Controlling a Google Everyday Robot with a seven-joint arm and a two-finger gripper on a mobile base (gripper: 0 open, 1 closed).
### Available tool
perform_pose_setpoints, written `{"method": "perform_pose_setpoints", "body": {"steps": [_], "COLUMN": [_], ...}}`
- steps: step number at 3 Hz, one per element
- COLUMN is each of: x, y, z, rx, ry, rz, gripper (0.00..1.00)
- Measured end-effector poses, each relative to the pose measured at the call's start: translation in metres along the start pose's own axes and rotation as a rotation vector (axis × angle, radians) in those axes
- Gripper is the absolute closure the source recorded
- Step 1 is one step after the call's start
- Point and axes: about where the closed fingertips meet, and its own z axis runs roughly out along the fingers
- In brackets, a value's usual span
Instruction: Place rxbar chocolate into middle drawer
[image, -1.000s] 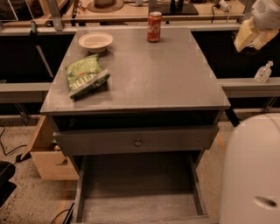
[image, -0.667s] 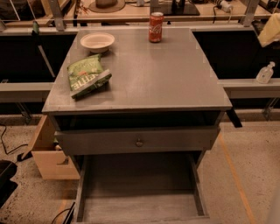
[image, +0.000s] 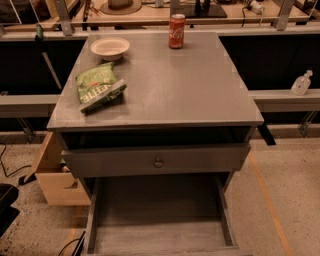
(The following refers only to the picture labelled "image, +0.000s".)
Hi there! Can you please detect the grey top drawer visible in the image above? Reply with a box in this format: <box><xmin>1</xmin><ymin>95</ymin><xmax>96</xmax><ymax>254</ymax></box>
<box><xmin>62</xmin><ymin>143</ymin><xmax>250</xmax><ymax>178</ymax></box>

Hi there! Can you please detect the grey wooden drawer cabinet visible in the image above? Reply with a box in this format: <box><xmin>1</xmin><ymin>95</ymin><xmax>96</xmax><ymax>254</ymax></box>
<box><xmin>46</xmin><ymin>30</ymin><xmax>265</xmax><ymax>256</ymax></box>

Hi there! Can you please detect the open grey middle drawer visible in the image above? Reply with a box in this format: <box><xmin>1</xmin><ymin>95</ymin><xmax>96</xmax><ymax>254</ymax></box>
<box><xmin>83</xmin><ymin>174</ymin><xmax>253</xmax><ymax>256</ymax></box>

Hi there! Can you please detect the tan hat on table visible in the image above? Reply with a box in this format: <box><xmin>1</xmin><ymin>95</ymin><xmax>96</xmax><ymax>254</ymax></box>
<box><xmin>100</xmin><ymin>0</ymin><xmax>142</xmax><ymax>15</ymax></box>

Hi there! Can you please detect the clear hand sanitizer bottle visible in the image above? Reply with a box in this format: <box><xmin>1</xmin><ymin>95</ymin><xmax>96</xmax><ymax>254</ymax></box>
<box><xmin>291</xmin><ymin>70</ymin><xmax>313</xmax><ymax>96</ymax></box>

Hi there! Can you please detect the red coca-cola can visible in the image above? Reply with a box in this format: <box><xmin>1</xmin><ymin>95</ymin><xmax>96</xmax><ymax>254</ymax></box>
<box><xmin>169</xmin><ymin>14</ymin><xmax>186</xmax><ymax>49</ymax></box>

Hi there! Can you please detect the round drawer knob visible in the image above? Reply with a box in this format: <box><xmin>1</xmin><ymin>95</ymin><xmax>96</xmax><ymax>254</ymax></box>
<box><xmin>154</xmin><ymin>158</ymin><xmax>163</xmax><ymax>168</ymax></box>

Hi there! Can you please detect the light wooden box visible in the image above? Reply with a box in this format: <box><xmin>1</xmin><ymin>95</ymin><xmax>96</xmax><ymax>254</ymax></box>
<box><xmin>23</xmin><ymin>132</ymin><xmax>91</xmax><ymax>206</ymax></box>

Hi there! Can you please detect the white paper bowl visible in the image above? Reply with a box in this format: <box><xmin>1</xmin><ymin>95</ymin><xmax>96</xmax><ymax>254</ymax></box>
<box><xmin>90</xmin><ymin>37</ymin><xmax>130</xmax><ymax>61</ymax></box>

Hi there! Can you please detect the black object at left edge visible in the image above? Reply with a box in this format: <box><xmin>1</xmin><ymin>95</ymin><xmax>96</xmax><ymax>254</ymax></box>
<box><xmin>0</xmin><ymin>184</ymin><xmax>20</xmax><ymax>237</ymax></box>

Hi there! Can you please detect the green kettle chips bag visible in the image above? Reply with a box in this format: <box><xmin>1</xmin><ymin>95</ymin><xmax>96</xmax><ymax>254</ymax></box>
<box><xmin>75</xmin><ymin>62</ymin><xmax>127</xmax><ymax>113</ymax></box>

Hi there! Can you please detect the black floor cable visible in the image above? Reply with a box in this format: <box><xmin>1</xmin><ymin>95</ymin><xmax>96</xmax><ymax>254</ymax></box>
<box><xmin>0</xmin><ymin>143</ymin><xmax>34</xmax><ymax>178</ymax></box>

